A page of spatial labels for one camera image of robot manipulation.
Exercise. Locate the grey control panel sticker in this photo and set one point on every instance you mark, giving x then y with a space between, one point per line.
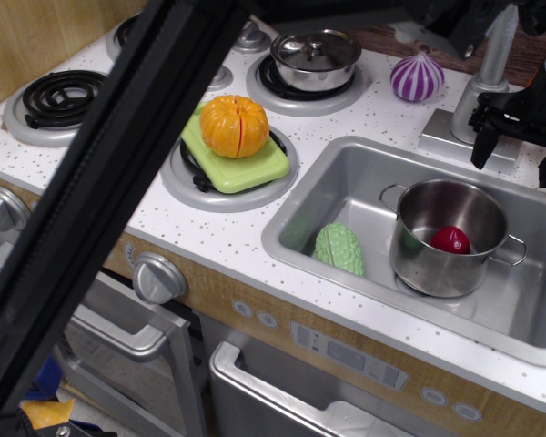
353 359

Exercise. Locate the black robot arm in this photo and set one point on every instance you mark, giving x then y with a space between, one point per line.
176 47

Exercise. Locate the yellow cloth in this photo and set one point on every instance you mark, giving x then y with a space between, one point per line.
44 414

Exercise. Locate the steel pot with handles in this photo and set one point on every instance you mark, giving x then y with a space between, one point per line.
424 208

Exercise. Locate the silver toy faucet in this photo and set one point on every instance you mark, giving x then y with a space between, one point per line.
449 134

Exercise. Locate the silver toy sink basin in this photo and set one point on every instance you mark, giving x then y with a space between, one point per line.
506 312

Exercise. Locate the orange toy pumpkin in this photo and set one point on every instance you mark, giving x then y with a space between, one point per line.
234 126

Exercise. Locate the green toy bitter gourd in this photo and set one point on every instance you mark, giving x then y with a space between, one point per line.
338 246

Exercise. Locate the blue object on floor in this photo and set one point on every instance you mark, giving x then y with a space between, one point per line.
46 382

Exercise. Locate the silver countertop knob front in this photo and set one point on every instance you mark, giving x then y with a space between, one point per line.
221 80

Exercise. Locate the steel lidded pan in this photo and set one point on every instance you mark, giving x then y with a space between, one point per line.
316 62

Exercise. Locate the silver countertop knob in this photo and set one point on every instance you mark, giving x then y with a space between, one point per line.
252 40
221 80

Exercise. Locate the silver oven knob right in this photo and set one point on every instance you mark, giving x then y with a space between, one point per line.
156 280

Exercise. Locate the silver dishwasher door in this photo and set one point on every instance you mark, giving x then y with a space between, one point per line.
261 391

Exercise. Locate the front left stove burner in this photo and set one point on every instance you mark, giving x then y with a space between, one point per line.
49 111

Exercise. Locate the silver countertop knob rear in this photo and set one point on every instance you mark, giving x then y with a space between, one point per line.
252 40

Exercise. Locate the green toy cutting board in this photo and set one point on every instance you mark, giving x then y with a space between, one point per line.
230 176

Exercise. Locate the purple striped toy onion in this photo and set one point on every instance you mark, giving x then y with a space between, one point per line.
416 78

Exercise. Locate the silver oven door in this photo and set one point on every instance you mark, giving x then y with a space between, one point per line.
134 361

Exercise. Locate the silver oven knob left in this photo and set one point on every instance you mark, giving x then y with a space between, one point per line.
14 214

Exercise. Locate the red toy fruit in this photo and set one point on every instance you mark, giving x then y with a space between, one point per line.
452 240

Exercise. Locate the back left stove burner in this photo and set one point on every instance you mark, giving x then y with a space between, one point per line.
117 37

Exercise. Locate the back right stove burner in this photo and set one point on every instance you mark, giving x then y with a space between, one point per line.
265 87

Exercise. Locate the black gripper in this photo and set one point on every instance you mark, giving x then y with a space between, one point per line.
521 114

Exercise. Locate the silver oven knob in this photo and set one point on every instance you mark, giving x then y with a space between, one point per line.
156 280
14 214

